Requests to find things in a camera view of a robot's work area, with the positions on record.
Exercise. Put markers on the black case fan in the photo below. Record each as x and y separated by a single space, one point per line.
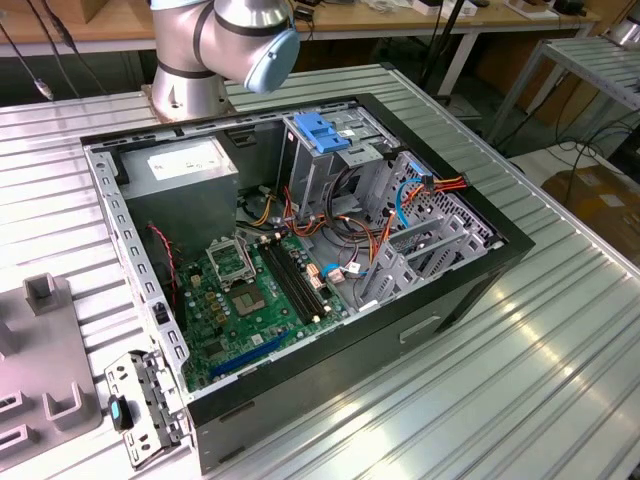
160 260

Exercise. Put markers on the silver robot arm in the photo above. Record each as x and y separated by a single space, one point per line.
180 50

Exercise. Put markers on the small white box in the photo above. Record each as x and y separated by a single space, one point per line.
467 6
430 6

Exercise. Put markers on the CPU socket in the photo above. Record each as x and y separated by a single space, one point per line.
247 302

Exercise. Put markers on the grey parts rack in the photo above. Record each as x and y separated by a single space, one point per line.
40 360

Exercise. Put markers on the green motherboard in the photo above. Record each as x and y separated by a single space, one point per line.
240 340

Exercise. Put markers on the black blue bracket latch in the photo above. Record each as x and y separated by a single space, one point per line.
117 412

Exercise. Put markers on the blue plastic drive latch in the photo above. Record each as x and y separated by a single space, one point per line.
315 131

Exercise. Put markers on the black RAM slot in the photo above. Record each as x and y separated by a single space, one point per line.
303 280
296 280
290 280
283 280

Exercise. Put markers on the brown cardboard box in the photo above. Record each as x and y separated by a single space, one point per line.
92 7

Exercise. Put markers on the metal expansion bracket cover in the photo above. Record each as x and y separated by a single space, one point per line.
150 395

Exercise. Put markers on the large flat cardboard box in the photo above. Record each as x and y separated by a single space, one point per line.
600 200

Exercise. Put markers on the grey metal disk bay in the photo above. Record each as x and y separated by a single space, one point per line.
450 235

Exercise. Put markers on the grey optical drive cage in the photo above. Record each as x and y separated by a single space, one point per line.
310 170

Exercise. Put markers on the wooden desk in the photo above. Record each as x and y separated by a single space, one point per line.
110 30
375 22

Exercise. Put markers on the black open PC case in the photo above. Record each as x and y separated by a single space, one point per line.
350 360

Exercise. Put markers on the blue expansion slot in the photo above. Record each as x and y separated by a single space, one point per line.
250 352

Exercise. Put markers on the grey power supply unit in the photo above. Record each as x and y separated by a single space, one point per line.
175 200

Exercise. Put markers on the metal slat table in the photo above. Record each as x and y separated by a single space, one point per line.
590 65

